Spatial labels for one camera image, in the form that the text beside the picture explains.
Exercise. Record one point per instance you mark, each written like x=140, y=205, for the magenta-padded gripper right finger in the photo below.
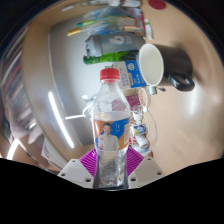
x=135, y=161

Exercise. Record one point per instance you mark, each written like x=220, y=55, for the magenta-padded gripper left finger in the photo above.
x=88, y=163

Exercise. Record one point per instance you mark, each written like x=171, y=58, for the clear plastic bottle red cap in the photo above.
x=111, y=133

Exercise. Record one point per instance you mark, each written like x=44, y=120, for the white strip light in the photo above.
x=60, y=118

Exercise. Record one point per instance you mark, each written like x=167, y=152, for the pink packet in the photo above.
x=133, y=101

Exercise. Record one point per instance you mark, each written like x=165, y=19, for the black mug white inside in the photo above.
x=173, y=61

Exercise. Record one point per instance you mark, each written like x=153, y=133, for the small white tube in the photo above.
x=149, y=30

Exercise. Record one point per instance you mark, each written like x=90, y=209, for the clear bottle green cap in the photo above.
x=85, y=23

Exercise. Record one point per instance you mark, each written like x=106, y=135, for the flat round red coaster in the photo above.
x=156, y=4

